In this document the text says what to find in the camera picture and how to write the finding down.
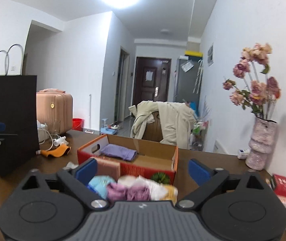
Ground light blue plush toy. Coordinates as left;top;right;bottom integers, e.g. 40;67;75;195
87;176;116;199

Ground small white packet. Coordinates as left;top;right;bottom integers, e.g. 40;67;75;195
237;149;251;160

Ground yellow box on refrigerator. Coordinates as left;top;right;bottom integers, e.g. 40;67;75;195
185;51;203;57

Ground grey refrigerator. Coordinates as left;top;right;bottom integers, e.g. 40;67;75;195
173;55;203;103

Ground white foam block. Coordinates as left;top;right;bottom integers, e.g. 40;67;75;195
117;175;137;188

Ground red and black box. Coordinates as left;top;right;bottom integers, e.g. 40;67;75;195
271;174;286;197

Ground yellow plush toy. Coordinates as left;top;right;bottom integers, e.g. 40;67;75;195
162;184;178;206

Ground black paper shopping bag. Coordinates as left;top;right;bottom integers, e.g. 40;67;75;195
0;43;41;178

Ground dark brown entrance door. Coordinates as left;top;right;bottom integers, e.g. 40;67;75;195
132;57;171;105

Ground dried pink rose bouquet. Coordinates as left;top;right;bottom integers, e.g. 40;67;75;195
222;43;282;120

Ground mauve satin scrunchie cloth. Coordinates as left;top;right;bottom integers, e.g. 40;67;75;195
106;183;150;202

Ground chair with cream coat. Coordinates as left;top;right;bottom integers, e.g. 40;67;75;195
128;101;196;149

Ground pink scrubbing sponge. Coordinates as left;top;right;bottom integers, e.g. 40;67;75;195
94;157;121;182

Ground pink hard-shell suitcase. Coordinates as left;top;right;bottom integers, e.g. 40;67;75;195
36;89;73;134

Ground white tissue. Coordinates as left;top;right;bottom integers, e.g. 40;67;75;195
134;176;168;201

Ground lavender fabric sachet pillow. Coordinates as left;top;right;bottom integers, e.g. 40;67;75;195
101;144;137;161

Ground pink speckled vase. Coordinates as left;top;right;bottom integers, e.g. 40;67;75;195
246;117;278;171

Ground red cardboard box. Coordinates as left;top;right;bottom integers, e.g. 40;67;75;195
77;134;179;184

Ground white tube on table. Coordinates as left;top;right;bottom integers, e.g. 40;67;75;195
53;136;68;147

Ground white charging cable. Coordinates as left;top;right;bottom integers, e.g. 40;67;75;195
37;127;58;151

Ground blue tissue pack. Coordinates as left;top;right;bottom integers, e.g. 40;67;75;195
87;184;98;194

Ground red plastic bucket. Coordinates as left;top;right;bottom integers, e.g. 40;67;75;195
72;118;84;131

